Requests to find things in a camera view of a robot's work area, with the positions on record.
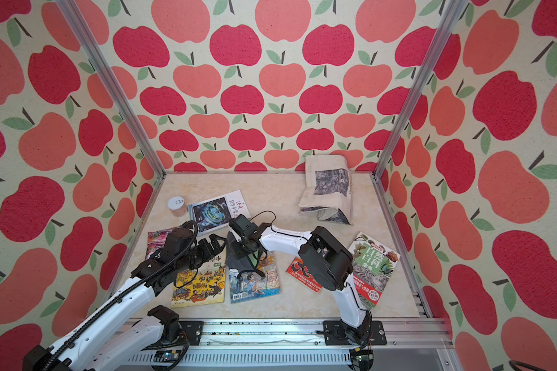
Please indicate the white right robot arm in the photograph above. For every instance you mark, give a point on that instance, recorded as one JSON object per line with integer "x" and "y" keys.
{"x": 328, "y": 261}

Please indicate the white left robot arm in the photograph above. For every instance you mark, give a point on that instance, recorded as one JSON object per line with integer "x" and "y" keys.
{"x": 94, "y": 344}

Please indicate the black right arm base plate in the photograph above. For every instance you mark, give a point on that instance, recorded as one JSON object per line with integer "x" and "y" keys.
{"x": 337, "y": 333}

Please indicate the grey green microfibre cloth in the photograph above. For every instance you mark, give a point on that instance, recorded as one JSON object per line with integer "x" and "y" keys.
{"x": 238, "y": 259}

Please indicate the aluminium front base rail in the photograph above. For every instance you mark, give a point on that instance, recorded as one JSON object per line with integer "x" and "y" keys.
{"x": 294, "y": 344}

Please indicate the aluminium corner post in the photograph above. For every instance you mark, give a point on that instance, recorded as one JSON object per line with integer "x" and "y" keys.
{"x": 448, "y": 21}
{"x": 82, "y": 31}

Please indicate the clear tape roll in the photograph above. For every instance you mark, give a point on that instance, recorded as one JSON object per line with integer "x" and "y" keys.
{"x": 177, "y": 206}

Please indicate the yellow Chinese history picture book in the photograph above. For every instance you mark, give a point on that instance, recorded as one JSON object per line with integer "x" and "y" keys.
{"x": 204, "y": 287}

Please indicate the red green cover book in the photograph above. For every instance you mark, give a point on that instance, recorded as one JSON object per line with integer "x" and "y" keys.
{"x": 373, "y": 266}

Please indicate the red black manga book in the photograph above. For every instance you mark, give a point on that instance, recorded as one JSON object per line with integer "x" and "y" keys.
{"x": 298, "y": 270}

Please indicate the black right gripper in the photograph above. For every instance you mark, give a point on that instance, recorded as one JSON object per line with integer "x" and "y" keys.
{"x": 238, "y": 252}

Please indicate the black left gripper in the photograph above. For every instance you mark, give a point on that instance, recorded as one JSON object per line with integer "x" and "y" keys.
{"x": 210, "y": 251}

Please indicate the purple candy bag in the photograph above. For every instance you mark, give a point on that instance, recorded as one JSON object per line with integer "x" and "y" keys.
{"x": 156, "y": 240}

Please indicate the white book with blue vortex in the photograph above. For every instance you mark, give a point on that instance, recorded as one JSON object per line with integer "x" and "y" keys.
{"x": 215, "y": 213}

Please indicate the right rear aluminium corner post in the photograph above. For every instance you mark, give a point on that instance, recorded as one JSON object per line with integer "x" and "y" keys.
{"x": 448, "y": 21}

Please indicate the blue robot sunflower magazine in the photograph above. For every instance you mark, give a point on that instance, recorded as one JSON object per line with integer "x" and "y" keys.
{"x": 252, "y": 286}

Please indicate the left rear aluminium corner post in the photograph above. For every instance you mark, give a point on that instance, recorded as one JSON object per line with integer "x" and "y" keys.
{"x": 82, "y": 31}

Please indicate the cream printed canvas bag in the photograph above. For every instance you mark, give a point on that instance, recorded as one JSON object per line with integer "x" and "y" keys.
{"x": 328, "y": 189}

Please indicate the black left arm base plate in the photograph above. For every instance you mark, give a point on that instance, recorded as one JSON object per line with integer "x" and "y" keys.
{"x": 188, "y": 331}

